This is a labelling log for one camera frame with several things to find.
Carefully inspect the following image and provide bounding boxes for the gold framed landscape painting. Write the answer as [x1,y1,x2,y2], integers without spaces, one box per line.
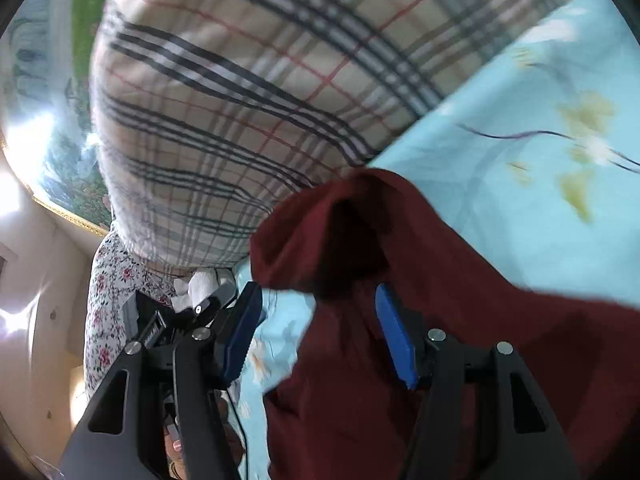
[0,0,123,238]

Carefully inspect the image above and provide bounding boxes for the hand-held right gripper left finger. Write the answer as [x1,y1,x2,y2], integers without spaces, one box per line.
[60,281,264,480]

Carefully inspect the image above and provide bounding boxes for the black cable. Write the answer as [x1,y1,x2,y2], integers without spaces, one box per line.
[226,384,249,480]

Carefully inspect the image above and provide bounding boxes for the white red-flowered pillow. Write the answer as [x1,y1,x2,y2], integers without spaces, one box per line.
[84,232,187,407]

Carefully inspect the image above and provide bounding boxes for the beige plaid pillow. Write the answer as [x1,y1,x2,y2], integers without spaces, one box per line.
[82,0,596,277]

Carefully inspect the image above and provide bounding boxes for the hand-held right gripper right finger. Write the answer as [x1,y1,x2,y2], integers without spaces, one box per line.
[375,282,582,480]

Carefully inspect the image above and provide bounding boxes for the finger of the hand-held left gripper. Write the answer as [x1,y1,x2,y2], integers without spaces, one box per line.
[192,280,237,331]

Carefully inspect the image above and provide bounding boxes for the white folded towel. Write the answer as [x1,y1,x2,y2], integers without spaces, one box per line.
[172,267,236,311]

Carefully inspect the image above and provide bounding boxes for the maroon knit sweater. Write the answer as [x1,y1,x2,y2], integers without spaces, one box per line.
[249,167,640,480]

